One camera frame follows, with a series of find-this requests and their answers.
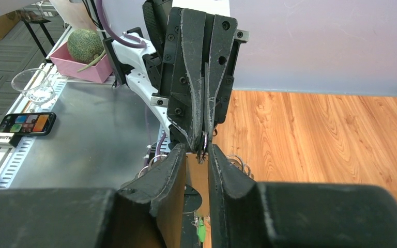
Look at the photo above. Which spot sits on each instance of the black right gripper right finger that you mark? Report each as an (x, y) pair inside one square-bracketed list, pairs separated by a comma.
[(247, 213)]

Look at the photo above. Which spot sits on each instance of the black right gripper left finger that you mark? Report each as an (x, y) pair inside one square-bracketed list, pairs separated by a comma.
[(145, 213)]

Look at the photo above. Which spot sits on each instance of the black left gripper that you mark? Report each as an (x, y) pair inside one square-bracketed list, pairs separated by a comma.
[(176, 68)]

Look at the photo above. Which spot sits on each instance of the green tag key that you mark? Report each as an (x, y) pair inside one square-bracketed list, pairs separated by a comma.
[(201, 230)]

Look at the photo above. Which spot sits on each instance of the silver metal key holder plate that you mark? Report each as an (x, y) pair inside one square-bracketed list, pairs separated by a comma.
[(160, 150)]

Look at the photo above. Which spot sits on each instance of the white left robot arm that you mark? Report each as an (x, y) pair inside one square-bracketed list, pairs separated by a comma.
[(126, 53)]

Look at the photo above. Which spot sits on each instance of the pink box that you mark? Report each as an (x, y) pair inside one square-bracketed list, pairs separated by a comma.
[(67, 66)]

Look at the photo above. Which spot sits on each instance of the green netted melon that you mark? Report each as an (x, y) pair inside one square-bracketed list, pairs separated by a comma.
[(84, 45)]

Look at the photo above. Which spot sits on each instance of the black smartphone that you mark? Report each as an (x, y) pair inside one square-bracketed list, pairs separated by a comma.
[(28, 124)]

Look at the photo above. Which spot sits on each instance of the slotted aluminium cable duct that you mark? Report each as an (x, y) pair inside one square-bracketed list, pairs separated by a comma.
[(11, 158)]

